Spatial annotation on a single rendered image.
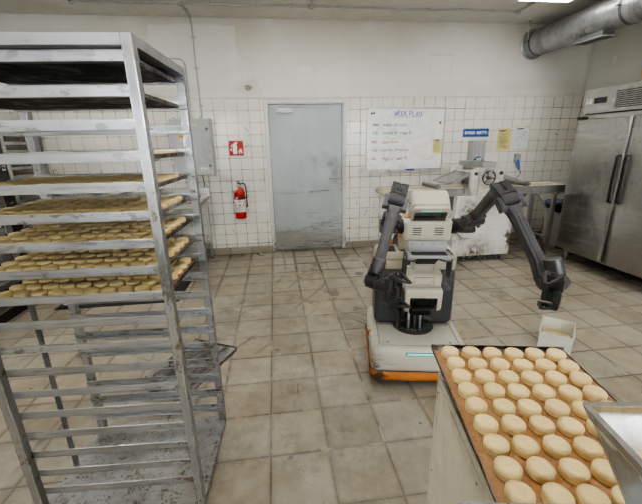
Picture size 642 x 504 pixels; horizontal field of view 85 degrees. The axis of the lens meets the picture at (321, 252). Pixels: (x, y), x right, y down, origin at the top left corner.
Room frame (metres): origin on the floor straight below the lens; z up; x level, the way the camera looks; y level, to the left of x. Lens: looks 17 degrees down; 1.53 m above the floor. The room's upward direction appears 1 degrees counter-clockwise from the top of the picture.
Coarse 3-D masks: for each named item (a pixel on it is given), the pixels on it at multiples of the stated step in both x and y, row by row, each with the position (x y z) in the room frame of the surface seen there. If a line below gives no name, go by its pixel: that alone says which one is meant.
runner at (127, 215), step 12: (0, 216) 1.07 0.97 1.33; (12, 216) 1.07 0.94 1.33; (24, 216) 1.07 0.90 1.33; (36, 216) 1.07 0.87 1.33; (48, 216) 1.07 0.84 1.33; (60, 216) 1.08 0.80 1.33; (72, 216) 1.08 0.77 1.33; (84, 216) 1.08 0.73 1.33; (96, 216) 1.08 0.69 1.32; (108, 216) 1.09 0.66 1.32; (120, 216) 1.09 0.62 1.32; (132, 216) 1.09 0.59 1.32; (144, 216) 1.09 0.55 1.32
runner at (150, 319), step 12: (0, 324) 1.06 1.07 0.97; (12, 324) 1.06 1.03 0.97; (24, 324) 1.06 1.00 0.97; (36, 324) 1.07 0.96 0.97; (48, 324) 1.07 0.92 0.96; (60, 324) 1.07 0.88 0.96; (72, 324) 1.07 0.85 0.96; (84, 324) 1.08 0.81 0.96; (96, 324) 1.08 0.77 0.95; (108, 324) 1.08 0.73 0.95; (120, 324) 1.08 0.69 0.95; (132, 324) 1.09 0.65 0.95
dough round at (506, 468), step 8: (504, 456) 0.55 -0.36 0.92; (496, 464) 0.53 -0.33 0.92; (504, 464) 0.53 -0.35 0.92; (512, 464) 0.53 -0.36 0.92; (496, 472) 0.53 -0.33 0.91; (504, 472) 0.52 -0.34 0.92; (512, 472) 0.52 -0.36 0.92; (520, 472) 0.52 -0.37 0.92; (504, 480) 0.51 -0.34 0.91; (520, 480) 0.51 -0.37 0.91
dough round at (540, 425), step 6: (534, 420) 0.64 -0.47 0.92; (540, 420) 0.64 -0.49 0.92; (546, 420) 0.64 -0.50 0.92; (534, 426) 0.63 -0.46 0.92; (540, 426) 0.63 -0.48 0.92; (546, 426) 0.63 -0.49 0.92; (552, 426) 0.63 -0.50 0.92; (534, 432) 0.63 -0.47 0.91; (540, 432) 0.62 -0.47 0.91; (546, 432) 0.61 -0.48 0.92; (552, 432) 0.62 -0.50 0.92
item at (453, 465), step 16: (448, 400) 0.83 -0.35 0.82; (448, 416) 0.81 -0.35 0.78; (448, 432) 0.80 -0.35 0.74; (464, 432) 0.70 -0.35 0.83; (432, 448) 0.92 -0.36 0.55; (448, 448) 0.79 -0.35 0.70; (464, 448) 0.69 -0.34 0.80; (432, 464) 0.91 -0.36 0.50; (448, 464) 0.78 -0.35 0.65; (464, 464) 0.68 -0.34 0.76; (432, 480) 0.89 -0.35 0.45; (448, 480) 0.76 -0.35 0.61; (464, 480) 0.67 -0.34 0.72; (480, 480) 0.59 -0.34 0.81; (432, 496) 0.88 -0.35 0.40; (448, 496) 0.75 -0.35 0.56; (464, 496) 0.65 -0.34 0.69; (480, 496) 0.58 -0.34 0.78
